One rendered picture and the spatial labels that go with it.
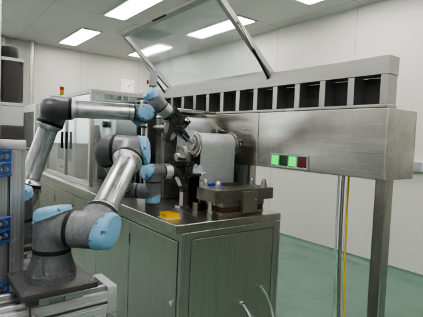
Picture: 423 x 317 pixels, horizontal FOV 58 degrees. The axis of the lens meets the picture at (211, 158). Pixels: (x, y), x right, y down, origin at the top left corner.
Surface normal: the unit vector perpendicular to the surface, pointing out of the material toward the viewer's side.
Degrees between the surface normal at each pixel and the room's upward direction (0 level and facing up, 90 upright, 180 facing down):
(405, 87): 90
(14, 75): 90
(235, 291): 90
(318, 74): 90
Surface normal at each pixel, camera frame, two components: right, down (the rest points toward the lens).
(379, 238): -0.79, 0.00
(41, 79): 0.60, 0.07
